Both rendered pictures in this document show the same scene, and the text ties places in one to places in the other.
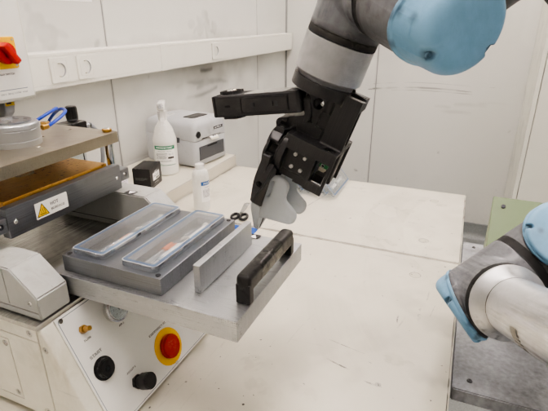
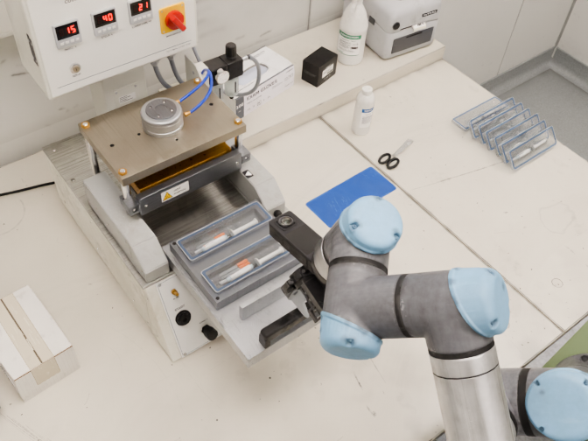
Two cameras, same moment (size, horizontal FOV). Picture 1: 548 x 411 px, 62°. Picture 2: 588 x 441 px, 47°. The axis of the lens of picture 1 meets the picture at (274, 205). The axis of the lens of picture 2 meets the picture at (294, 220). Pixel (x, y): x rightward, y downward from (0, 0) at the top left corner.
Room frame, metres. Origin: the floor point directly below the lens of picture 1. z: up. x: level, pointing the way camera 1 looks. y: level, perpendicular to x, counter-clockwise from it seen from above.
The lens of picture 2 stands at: (-0.04, -0.25, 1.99)
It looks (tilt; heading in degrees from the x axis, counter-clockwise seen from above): 49 degrees down; 26
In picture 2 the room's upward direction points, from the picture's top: 5 degrees clockwise
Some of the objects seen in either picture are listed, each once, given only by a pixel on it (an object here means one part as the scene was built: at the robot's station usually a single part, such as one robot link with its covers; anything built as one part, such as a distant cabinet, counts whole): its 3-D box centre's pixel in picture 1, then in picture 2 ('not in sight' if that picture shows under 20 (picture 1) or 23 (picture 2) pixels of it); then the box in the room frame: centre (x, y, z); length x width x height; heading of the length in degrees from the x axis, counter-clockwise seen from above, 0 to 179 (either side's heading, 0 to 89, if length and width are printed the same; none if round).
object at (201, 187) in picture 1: (201, 186); (363, 109); (1.31, 0.22, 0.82); 0.05 x 0.05 x 0.14
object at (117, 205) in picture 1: (122, 204); (243, 171); (0.82, 0.29, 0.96); 0.26 x 0.05 x 0.07; 67
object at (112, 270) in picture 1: (156, 242); (237, 251); (0.62, 0.18, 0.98); 0.20 x 0.17 x 0.03; 157
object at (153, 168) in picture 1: (147, 174); (319, 66); (1.40, 0.41, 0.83); 0.09 x 0.06 x 0.07; 171
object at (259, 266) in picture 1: (267, 262); (297, 318); (0.54, 0.01, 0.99); 0.15 x 0.02 x 0.04; 157
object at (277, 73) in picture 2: not in sight; (250, 82); (1.23, 0.53, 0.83); 0.23 x 0.12 x 0.07; 167
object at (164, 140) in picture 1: (164, 137); (353, 22); (1.53, 0.37, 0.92); 0.09 x 0.08 x 0.25; 8
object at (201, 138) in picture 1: (187, 136); (391, 10); (1.71, 0.33, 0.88); 0.25 x 0.20 x 0.17; 61
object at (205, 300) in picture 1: (183, 255); (252, 271); (0.60, 0.14, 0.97); 0.30 x 0.22 x 0.08; 67
